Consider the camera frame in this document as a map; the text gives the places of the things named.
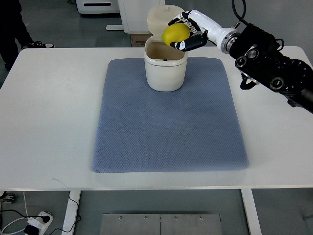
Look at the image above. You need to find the white trash bin open lid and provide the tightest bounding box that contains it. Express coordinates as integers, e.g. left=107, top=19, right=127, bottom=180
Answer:
left=144, top=5, right=188, bottom=92

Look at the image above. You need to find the white power strip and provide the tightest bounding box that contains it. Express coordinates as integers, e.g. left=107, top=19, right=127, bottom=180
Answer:
left=27, top=211, right=54, bottom=231

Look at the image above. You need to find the black white sneaker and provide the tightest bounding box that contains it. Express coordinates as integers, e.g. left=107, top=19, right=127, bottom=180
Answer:
left=25, top=41, right=54, bottom=48

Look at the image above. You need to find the person in black clothes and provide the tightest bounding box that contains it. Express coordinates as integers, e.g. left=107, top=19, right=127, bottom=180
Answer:
left=0, top=0, right=33, bottom=70

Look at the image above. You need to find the white cabinet base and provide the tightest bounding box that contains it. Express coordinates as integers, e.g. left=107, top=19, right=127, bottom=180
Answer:
left=106, top=0, right=165, bottom=34

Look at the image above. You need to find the white cable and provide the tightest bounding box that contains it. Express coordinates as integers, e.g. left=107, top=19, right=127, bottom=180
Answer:
left=0, top=191, right=32, bottom=235

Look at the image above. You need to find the brown cardboard box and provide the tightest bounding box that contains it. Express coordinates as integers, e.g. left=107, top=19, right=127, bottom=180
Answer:
left=130, top=34, right=152, bottom=47

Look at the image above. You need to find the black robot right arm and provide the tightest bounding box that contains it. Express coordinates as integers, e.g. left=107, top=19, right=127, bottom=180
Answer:
left=227, top=9, right=313, bottom=112

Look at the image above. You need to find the white table leg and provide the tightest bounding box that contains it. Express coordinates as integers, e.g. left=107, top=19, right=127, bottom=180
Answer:
left=61, top=190, right=81, bottom=235
left=241, top=189, right=262, bottom=235

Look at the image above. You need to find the white machine with slot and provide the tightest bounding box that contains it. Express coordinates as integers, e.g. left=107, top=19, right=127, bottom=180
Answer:
left=76, top=0, right=120, bottom=14

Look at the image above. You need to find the left white table leg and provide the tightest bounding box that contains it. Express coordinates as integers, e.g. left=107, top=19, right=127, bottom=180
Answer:
left=61, top=190, right=81, bottom=235

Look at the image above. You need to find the black power cable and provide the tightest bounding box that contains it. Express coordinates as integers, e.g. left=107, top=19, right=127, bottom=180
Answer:
left=0, top=190, right=81, bottom=235

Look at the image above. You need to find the yellow lemon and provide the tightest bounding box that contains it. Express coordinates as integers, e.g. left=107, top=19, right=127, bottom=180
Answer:
left=161, top=23, right=190, bottom=46

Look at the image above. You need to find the blue quilted cloth mat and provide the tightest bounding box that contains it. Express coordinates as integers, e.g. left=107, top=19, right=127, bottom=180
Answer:
left=92, top=57, right=249, bottom=173

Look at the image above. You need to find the right white table leg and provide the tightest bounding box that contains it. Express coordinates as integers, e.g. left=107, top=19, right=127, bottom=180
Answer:
left=241, top=189, right=262, bottom=235

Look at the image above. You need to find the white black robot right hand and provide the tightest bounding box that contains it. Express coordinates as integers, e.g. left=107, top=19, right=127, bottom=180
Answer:
left=168, top=10, right=240, bottom=54

